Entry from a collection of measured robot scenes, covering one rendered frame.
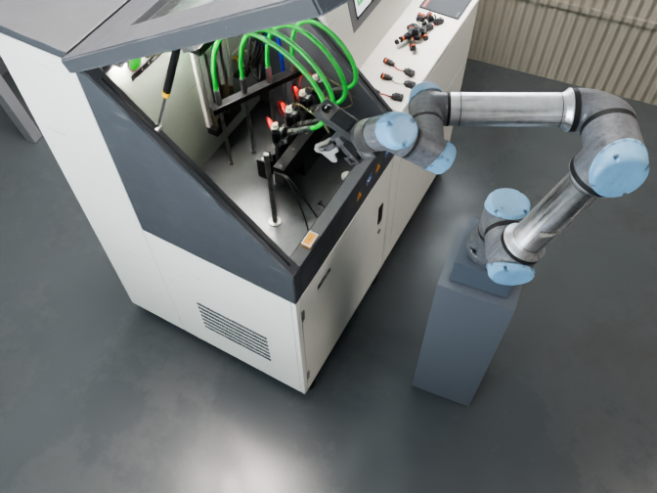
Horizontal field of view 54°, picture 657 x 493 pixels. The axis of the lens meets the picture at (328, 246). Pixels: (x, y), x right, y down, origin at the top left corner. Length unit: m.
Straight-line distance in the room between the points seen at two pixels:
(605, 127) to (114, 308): 2.19
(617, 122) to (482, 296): 0.74
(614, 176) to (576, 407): 1.52
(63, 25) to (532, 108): 1.12
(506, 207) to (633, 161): 0.44
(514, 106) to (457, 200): 1.76
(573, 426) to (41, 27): 2.27
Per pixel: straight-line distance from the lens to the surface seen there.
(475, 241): 1.90
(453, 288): 1.99
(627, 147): 1.43
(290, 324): 2.08
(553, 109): 1.51
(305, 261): 1.84
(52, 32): 1.75
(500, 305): 1.99
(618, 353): 2.98
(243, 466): 2.60
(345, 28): 2.21
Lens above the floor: 2.48
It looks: 56 degrees down
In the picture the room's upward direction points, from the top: 1 degrees counter-clockwise
